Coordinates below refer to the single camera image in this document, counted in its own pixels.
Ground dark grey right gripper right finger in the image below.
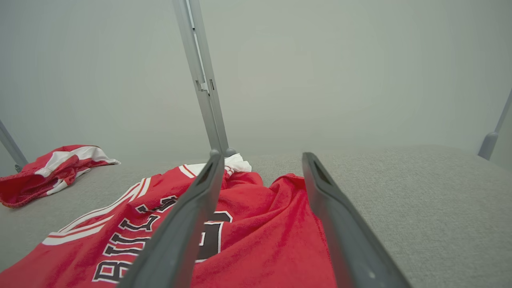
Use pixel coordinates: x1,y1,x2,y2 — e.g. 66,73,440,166
302,152,412,288

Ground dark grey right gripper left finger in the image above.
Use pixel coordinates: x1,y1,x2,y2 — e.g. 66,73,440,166
118,150,225,288

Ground red Bulls basketball jersey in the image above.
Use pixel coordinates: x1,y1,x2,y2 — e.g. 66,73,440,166
0,153,339,288

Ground red Bulls basketball shorts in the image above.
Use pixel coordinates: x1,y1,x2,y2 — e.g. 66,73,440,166
0,145,121,208

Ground grey fabric sofa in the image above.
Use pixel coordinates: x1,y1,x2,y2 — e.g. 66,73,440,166
0,144,512,288

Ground grey partition post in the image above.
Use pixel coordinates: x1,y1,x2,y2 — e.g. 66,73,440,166
188,0,237,157
0,120,29,173
478,88,512,161
172,0,223,156

